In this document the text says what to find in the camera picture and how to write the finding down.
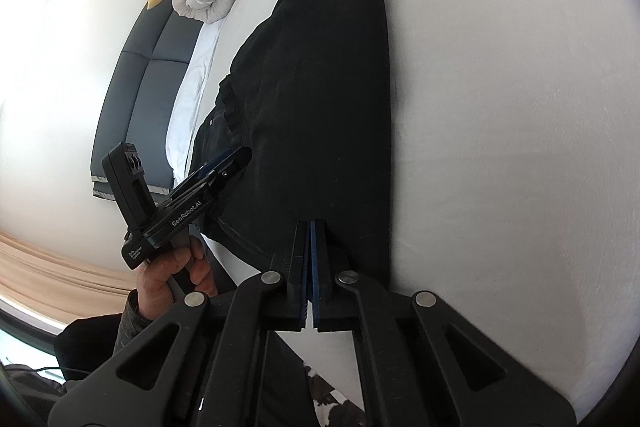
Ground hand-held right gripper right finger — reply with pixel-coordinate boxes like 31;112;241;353
312;221;576;427

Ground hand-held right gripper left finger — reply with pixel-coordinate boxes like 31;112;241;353
47;221;313;427

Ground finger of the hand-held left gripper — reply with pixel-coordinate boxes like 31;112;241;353
172;150;240;200
200;148;252;202

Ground black pants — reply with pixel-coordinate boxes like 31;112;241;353
191;0;392;288

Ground person's left forearm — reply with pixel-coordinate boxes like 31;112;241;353
55;289;166;388

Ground person's left hand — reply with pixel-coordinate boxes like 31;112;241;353
135;234;218;323

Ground grey upholstered headboard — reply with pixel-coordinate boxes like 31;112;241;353
90;0;206;202

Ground beige curtain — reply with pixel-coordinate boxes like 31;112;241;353
0;229;136;338

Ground floral patterned cloth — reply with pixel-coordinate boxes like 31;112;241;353
302;364;368;427

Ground white bed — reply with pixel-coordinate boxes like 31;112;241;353
167;0;633;427

